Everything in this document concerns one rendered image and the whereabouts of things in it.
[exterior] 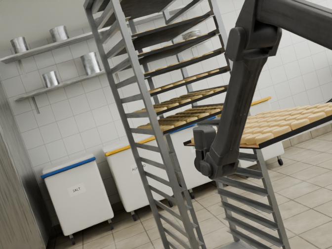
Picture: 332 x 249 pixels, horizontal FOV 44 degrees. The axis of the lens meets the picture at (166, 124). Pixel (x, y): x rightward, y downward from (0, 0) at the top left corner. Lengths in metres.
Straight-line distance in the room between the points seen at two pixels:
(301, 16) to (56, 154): 4.18
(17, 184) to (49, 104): 1.18
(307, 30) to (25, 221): 3.48
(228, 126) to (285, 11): 0.33
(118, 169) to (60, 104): 1.09
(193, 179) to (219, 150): 3.24
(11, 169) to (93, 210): 0.90
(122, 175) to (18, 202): 1.00
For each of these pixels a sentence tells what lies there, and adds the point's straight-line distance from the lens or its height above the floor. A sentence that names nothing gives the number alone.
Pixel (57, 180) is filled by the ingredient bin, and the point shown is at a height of 0.67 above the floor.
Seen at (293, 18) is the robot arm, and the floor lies 1.31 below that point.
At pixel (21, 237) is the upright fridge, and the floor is 0.33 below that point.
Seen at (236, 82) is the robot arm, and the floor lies 1.22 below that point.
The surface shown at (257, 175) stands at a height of 0.68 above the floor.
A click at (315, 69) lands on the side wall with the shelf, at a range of 5.56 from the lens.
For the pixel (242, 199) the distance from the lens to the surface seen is 2.39.
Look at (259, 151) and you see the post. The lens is 2.05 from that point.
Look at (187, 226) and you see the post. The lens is 1.94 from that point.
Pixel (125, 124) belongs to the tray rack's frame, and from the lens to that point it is 2.42.
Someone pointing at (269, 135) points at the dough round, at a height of 1.04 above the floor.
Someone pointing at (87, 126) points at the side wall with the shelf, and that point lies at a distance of 4.73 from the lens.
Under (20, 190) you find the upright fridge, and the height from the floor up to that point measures 0.73.
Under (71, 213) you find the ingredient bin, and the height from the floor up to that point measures 0.32.
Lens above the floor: 1.27
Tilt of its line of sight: 6 degrees down
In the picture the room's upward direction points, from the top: 18 degrees counter-clockwise
